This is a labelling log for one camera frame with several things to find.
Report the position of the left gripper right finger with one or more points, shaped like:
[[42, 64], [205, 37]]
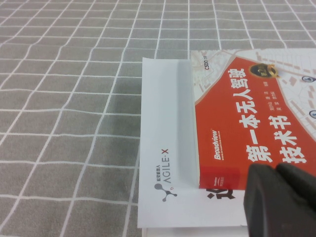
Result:
[[298, 180]]

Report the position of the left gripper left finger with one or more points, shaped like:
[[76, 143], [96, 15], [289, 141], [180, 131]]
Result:
[[271, 209]]

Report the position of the white AgileX printed paper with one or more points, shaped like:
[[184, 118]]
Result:
[[158, 123]]

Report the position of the red cover book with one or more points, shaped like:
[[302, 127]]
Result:
[[234, 111]]

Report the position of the plain white sheet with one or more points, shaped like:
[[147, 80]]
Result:
[[192, 232]]

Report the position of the grey white-grid tablecloth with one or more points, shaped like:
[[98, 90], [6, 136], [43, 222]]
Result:
[[69, 111]]

